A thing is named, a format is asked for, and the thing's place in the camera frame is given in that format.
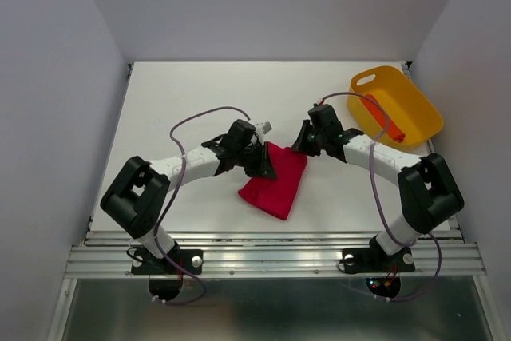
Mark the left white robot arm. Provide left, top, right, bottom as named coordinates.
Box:
left=100, top=119, right=277, bottom=272

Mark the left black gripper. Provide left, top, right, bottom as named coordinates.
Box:
left=235, top=141, right=276, bottom=179

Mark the aluminium rail frame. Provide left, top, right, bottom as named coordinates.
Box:
left=49, top=61, right=508, bottom=340

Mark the red t shirt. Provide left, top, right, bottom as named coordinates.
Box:
left=238, top=143, right=307, bottom=221

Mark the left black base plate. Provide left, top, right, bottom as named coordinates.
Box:
left=126, top=246, right=204, bottom=276

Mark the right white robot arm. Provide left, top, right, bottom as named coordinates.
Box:
left=291, top=104, right=465, bottom=269

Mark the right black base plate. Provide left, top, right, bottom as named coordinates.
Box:
left=337, top=247, right=415, bottom=275

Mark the orange rolled t shirt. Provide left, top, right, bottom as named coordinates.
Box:
left=361, top=93, right=406, bottom=143

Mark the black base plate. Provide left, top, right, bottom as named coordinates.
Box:
left=126, top=246, right=204, bottom=276
left=337, top=247, right=415, bottom=275

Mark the yellow plastic basket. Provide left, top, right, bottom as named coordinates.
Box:
left=347, top=65, right=443, bottom=152

